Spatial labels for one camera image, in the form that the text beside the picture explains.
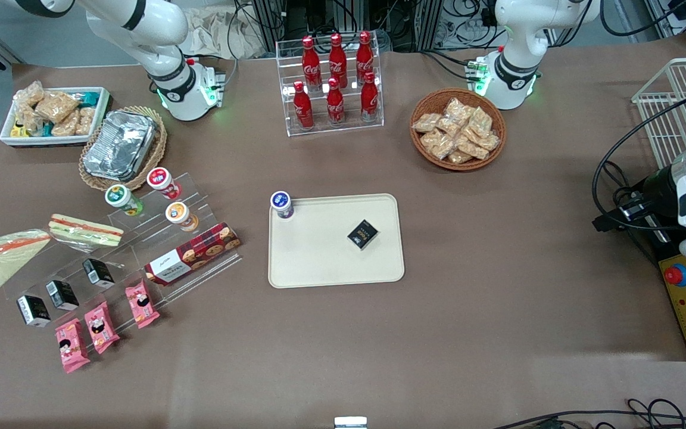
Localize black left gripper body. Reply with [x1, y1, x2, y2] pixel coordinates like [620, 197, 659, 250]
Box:
[638, 166, 680, 222]

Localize triangle sandwich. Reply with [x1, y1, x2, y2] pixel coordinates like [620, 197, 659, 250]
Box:
[0, 229, 52, 294]
[48, 214, 124, 248]

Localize beige plastic tray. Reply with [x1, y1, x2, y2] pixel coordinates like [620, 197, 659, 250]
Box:
[268, 194, 406, 290]

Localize small black white-label box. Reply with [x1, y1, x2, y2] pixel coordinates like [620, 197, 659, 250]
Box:
[45, 280, 80, 312]
[17, 295, 52, 328]
[82, 258, 116, 290]

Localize pink snack pack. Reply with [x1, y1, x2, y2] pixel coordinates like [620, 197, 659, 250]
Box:
[84, 301, 121, 355]
[55, 318, 91, 374]
[125, 279, 161, 329]

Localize white rectangular bin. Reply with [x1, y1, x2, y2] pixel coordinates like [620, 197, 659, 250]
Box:
[0, 86, 111, 148]

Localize clear bag of crackers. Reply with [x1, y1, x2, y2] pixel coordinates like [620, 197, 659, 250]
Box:
[14, 80, 46, 108]
[15, 106, 43, 135]
[35, 89, 80, 123]
[76, 106, 97, 136]
[51, 112, 82, 138]

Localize green-lid yogurt cup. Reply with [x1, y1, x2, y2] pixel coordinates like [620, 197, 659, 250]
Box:
[105, 184, 144, 217]

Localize aluminium foil container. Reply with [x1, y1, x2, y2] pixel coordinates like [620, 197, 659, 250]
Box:
[83, 110, 159, 182]

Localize red-lid yogurt cup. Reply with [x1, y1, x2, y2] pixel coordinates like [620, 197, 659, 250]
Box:
[146, 167, 182, 200]

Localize orange-lid yogurt cup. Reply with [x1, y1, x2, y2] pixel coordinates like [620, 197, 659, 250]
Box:
[165, 201, 199, 232]

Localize oval wicker basket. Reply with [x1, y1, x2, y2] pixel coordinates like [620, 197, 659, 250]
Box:
[78, 106, 168, 191]

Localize round wicker basket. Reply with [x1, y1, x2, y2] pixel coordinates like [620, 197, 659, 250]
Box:
[410, 88, 507, 172]

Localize red plaid cookie box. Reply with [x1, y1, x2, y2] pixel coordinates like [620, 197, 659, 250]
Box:
[144, 222, 242, 287]

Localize clear acrylic stepped stand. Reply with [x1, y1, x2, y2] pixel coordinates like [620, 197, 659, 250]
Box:
[0, 172, 244, 327]

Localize small black gold-print box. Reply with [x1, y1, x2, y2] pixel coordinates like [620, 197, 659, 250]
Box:
[347, 219, 379, 251]

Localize red cola bottle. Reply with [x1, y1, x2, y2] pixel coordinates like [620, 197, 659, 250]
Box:
[356, 31, 375, 84]
[329, 33, 348, 89]
[360, 71, 379, 123]
[293, 80, 314, 130]
[326, 77, 346, 127]
[301, 36, 322, 91]

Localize blue-lid yogurt cup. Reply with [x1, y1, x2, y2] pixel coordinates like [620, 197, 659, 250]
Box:
[270, 191, 295, 220]

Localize beige crumpled cloth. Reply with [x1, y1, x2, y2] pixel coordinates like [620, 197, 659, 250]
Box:
[173, 6, 266, 60]

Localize clear acrylic bottle rack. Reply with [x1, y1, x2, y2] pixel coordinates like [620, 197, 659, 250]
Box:
[276, 31, 385, 138]

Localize black cable loop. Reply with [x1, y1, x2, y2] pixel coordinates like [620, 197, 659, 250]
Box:
[592, 95, 686, 233]

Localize white wire basket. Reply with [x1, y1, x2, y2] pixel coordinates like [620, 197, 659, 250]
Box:
[631, 57, 686, 170]

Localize black floor cables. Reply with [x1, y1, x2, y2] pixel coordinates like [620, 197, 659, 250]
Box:
[492, 398, 686, 429]

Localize black arm base cables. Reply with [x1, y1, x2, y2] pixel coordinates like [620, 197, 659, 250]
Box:
[417, 49, 481, 81]

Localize aluminium frame rack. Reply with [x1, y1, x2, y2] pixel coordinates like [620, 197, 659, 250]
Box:
[251, 0, 445, 51]

